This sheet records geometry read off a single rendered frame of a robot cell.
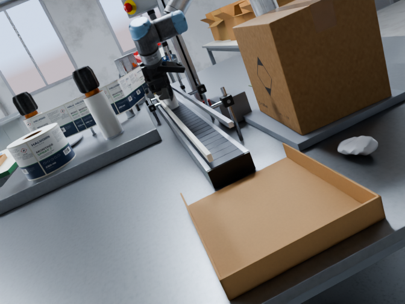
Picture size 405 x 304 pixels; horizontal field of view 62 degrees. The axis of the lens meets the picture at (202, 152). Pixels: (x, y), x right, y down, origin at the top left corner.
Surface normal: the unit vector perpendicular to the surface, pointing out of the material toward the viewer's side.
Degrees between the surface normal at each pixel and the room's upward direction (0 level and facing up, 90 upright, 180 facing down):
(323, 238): 90
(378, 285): 0
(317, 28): 90
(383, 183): 0
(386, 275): 0
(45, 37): 90
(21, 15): 90
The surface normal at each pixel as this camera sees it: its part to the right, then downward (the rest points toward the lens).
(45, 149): 0.61, 0.07
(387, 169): -0.37, -0.86
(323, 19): 0.18, 0.31
